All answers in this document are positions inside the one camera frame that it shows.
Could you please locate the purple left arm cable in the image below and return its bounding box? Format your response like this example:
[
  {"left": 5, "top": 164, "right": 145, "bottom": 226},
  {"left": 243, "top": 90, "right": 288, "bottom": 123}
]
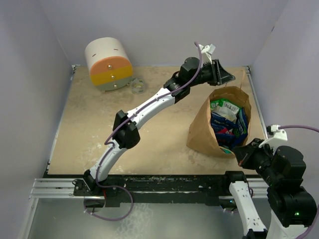
[{"left": 94, "top": 42, "right": 202, "bottom": 190}]

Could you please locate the white cylindrical mini drawer cabinet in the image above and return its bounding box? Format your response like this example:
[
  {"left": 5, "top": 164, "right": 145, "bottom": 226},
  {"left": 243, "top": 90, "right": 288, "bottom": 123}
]
[{"left": 85, "top": 37, "right": 133, "bottom": 92}]

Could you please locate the dark blue snack packet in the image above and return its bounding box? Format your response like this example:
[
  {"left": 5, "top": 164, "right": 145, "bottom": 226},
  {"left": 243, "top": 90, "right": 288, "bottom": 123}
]
[{"left": 210, "top": 112, "right": 237, "bottom": 147}]

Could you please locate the teal snack packet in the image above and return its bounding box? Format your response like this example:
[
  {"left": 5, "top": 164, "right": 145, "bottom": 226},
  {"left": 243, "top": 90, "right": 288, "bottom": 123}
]
[{"left": 219, "top": 146, "right": 234, "bottom": 154}]

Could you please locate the green white snack packet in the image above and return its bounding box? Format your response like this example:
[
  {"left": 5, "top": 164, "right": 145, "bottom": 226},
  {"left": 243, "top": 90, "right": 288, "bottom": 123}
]
[{"left": 210, "top": 98, "right": 240, "bottom": 122}]

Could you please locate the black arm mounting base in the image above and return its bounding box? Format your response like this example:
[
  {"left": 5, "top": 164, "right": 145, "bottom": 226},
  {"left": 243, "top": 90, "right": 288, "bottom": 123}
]
[{"left": 72, "top": 171, "right": 248, "bottom": 207}]

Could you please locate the aluminium frame rail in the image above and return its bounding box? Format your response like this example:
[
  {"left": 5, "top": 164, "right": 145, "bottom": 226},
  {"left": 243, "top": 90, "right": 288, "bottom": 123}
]
[{"left": 29, "top": 65, "right": 272, "bottom": 200}]

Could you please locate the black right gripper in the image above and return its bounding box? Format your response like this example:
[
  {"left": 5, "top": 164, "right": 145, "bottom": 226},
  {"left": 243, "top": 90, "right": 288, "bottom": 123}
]
[{"left": 233, "top": 135, "right": 281, "bottom": 183}]

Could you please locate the clear tape roll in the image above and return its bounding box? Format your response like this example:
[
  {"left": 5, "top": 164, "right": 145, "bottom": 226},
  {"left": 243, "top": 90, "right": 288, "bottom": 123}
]
[{"left": 129, "top": 78, "right": 146, "bottom": 94}]

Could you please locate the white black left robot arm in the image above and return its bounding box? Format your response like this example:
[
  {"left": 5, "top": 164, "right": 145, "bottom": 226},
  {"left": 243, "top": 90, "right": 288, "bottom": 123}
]
[{"left": 83, "top": 57, "right": 235, "bottom": 195}]

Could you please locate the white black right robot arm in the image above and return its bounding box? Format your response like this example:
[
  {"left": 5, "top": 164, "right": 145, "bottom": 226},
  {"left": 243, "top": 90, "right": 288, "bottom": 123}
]
[{"left": 221, "top": 139, "right": 319, "bottom": 239}]

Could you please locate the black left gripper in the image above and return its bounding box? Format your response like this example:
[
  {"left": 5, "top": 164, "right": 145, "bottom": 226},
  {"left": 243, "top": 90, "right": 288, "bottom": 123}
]
[{"left": 188, "top": 60, "right": 234, "bottom": 89}]

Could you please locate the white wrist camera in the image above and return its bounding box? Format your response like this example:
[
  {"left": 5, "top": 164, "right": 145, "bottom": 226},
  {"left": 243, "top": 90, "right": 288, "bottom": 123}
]
[
  {"left": 199, "top": 44, "right": 216, "bottom": 64},
  {"left": 259, "top": 124, "right": 288, "bottom": 151}
]

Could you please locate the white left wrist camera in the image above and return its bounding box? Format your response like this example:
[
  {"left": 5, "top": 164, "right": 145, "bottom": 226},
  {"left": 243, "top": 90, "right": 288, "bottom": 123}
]
[{"left": 199, "top": 44, "right": 216, "bottom": 64}]

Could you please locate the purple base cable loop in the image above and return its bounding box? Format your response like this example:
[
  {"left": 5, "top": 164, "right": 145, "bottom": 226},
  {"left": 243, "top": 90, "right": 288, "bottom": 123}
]
[{"left": 83, "top": 183, "right": 135, "bottom": 221}]

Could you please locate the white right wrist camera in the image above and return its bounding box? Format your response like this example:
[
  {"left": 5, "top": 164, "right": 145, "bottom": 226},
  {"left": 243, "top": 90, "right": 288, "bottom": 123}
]
[{"left": 259, "top": 124, "right": 288, "bottom": 151}]

